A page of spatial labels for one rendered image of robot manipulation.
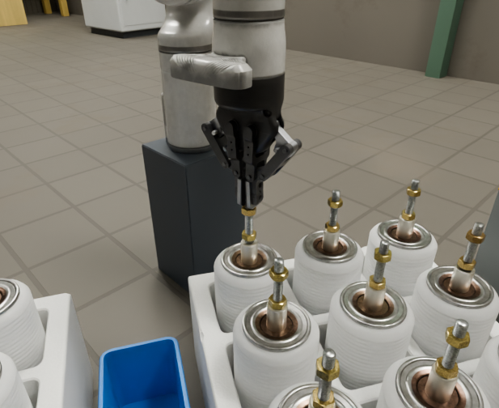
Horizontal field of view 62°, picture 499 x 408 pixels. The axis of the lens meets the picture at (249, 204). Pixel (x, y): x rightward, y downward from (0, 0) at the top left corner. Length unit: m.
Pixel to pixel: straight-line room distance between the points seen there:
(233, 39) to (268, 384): 0.35
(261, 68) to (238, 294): 0.28
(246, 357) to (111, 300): 0.50
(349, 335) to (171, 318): 0.44
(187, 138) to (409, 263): 0.42
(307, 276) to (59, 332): 0.33
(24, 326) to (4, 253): 0.59
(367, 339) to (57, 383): 0.35
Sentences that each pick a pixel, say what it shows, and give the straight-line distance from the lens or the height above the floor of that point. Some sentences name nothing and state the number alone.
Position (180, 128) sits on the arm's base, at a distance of 0.74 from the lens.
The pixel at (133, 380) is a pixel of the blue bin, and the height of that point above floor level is 0.05.
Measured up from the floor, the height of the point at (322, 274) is 0.24.
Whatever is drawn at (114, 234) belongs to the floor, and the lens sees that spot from 1.11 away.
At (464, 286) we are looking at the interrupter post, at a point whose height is 0.26.
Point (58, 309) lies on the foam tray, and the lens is 0.65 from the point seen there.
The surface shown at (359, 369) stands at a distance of 0.52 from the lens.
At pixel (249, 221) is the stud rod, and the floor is 0.32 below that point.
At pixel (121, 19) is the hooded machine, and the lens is 4.31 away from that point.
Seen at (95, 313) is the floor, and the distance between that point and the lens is 0.89.
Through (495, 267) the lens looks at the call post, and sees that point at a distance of 0.73.
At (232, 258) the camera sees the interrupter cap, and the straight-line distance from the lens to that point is 0.56.
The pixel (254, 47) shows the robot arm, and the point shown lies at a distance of 0.41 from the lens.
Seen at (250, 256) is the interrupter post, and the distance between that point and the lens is 0.54.
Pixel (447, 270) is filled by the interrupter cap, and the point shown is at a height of 0.25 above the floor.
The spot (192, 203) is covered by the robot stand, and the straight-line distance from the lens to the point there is 0.75.
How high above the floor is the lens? 0.59
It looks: 30 degrees down
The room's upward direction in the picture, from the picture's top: straight up
